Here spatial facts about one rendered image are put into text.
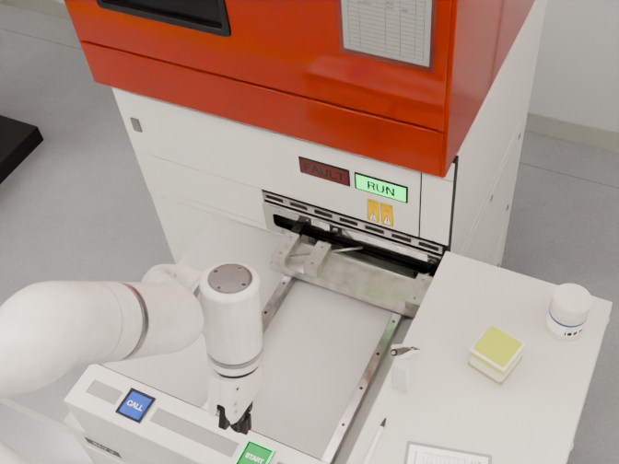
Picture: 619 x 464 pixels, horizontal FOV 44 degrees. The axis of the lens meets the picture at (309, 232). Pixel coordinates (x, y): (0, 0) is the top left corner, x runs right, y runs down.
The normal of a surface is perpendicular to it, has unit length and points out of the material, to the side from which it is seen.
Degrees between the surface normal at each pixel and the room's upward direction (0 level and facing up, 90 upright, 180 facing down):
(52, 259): 0
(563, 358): 0
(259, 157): 90
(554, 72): 90
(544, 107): 90
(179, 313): 71
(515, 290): 0
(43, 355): 66
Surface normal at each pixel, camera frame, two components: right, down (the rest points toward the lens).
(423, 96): -0.43, 0.71
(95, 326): 0.90, -0.01
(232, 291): 0.03, -0.71
